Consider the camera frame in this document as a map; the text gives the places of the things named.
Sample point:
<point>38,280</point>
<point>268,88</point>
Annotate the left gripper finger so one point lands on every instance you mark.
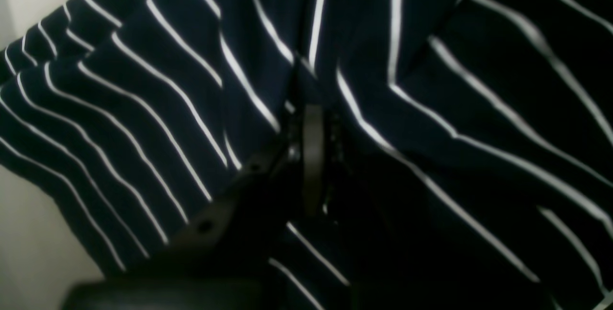
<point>230,233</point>

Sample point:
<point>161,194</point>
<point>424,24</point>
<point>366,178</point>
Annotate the navy white striped t-shirt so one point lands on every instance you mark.
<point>474,163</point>

